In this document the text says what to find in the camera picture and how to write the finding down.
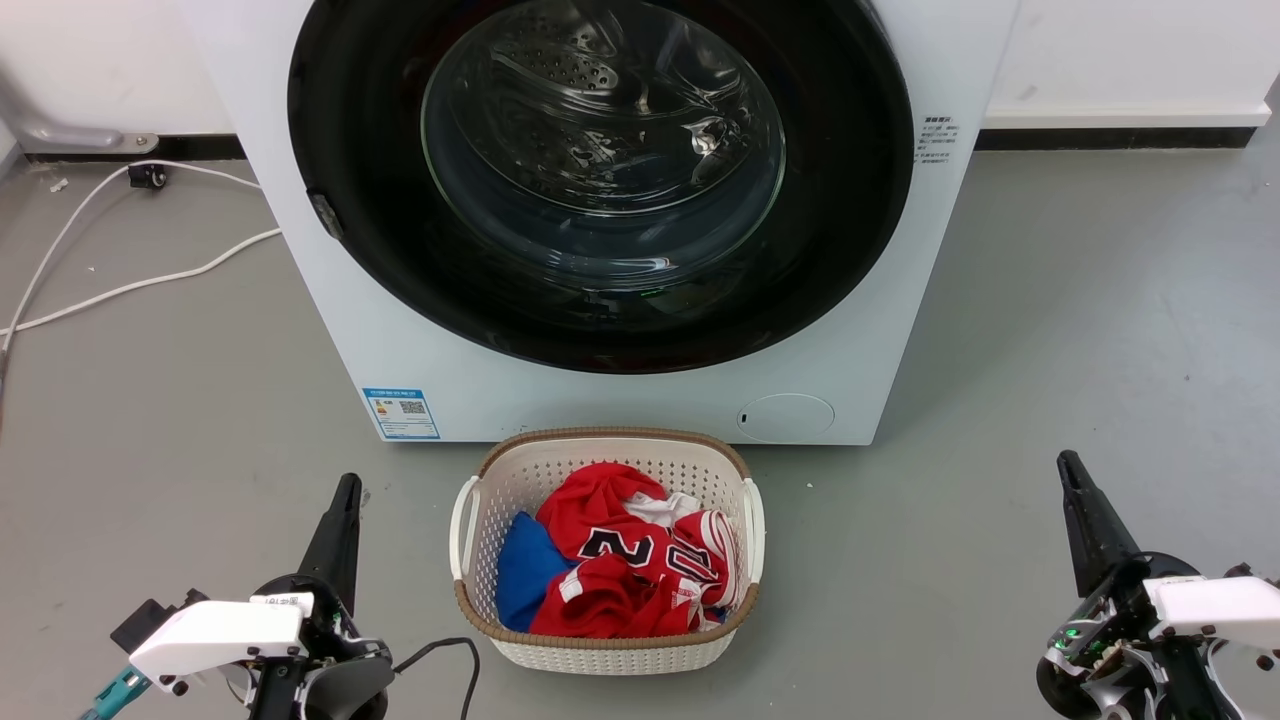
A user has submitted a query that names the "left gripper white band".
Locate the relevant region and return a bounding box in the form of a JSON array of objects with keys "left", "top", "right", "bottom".
[{"left": 109, "top": 472, "right": 395, "bottom": 720}]

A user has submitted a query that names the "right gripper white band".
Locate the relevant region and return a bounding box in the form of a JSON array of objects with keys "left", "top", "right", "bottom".
[{"left": 1034, "top": 450, "right": 1280, "bottom": 720}]

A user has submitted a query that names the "black round glass washer door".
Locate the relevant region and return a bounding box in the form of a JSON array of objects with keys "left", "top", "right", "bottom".
[{"left": 287, "top": 0, "right": 915, "bottom": 376}]

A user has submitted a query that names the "white front-load washing machine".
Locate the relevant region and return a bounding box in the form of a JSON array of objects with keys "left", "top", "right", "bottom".
[{"left": 180, "top": 0, "right": 1021, "bottom": 447}]

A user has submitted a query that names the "blue energy label sticker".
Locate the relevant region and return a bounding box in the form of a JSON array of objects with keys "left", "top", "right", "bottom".
[{"left": 361, "top": 387, "right": 441, "bottom": 442}]

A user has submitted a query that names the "blue cloth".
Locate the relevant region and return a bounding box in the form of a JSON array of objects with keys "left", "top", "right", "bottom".
[{"left": 495, "top": 511, "right": 581, "bottom": 634}]

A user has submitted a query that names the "white plastic laundry basket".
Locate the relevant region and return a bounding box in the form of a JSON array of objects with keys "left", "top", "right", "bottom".
[{"left": 449, "top": 427, "right": 767, "bottom": 676}]

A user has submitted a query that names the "red basketball jersey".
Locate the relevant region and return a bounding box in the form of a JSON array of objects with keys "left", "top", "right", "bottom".
[{"left": 528, "top": 461, "right": 742, "bottom": 639}]

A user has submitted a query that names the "round white filter cover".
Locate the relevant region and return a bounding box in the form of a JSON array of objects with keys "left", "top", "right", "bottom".
[{"left": 737, "top": 392, "right": 837, "bottom": 442}]

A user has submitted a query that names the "white cloth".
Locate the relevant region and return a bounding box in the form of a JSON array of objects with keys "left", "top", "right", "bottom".
[{"left": 624, "top": 490, "right": 704, "bottom": 528}]

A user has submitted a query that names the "black baseboard strip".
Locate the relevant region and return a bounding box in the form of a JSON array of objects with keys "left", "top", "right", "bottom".
[
  {"left": 974, "top": 126, "right": 1258, "bottom": 152},
  {"left": 20, "top": 133, "right": 247, "bottom": 163}
]

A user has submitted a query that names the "thin black left gripper cable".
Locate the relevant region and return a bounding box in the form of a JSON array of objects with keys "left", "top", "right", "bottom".
[{"left": 392, "top": 637, "right": 482, "bottom": 720}]

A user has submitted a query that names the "teal cable connector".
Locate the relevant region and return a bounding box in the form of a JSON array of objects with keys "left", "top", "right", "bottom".
[{"left": 78, "top": 666, "right": 153, "bottom": 720}]

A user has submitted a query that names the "white power cable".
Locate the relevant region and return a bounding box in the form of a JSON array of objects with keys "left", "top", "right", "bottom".
[
  {"left": 0, "top": 159, "right": 264, "bottom": 386},
  {"left": 0, "top": 227, "right": 284, "bottom": 337}
]

